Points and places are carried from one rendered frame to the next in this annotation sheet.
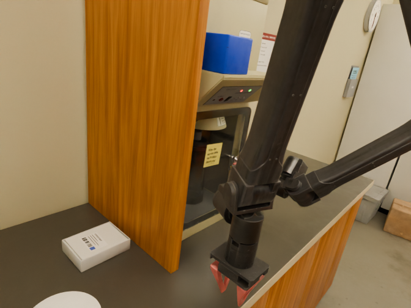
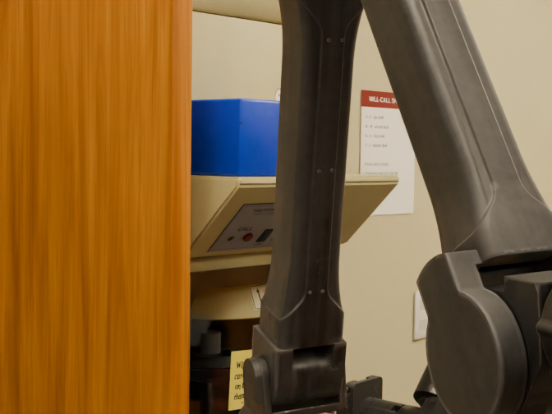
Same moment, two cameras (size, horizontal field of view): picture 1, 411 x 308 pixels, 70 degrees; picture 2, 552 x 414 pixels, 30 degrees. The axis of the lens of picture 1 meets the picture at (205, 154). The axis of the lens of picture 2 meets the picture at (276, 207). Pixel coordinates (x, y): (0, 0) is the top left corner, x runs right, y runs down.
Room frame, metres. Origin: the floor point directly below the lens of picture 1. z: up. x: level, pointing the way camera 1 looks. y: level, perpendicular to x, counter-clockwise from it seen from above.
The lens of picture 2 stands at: (-0.45, -0.09, 1.54)
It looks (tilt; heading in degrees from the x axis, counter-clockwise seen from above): 3 degrees down; 2
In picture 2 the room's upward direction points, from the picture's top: 1 degrees clockwise
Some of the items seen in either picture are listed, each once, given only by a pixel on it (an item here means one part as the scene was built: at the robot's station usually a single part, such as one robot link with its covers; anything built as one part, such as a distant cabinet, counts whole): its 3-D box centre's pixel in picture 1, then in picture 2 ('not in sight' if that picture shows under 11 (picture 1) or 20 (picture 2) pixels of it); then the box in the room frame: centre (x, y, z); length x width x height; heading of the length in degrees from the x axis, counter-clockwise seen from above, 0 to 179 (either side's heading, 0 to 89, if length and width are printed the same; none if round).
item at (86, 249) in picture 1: (96, 244); not in sight; (0.73, 0.29, 0.96); 0.16 x 0.12 x 0.04; 141
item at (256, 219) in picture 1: (244, 222); not in sight; (0.47, -0.09, 1.27); 0.07 x 0.06 x 0.07; 24
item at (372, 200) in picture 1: (351, 196); not in sight; (3.04, -1.71, 0.17); 0.60 x 0.42 x 0.33; 48
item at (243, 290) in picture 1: (238, 282); not in sight; (0.46, -0.10, 1.14); 0.07 x 0.07 x 0.09; 50
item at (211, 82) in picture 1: (240, 90); (291, 213); (0.88, -0.08, 1.46); 0.32 x 0.11 x 0.10; 140
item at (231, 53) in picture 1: (223, 53); (239, 138); (0.80, -0.01, 1.56); 0.10 x 0.10 x 0.09; 50
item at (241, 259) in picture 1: (241, 250); not in sight; (0.47, -0.09, 1.21); 0.10 x 0.07 x 0.07; 50
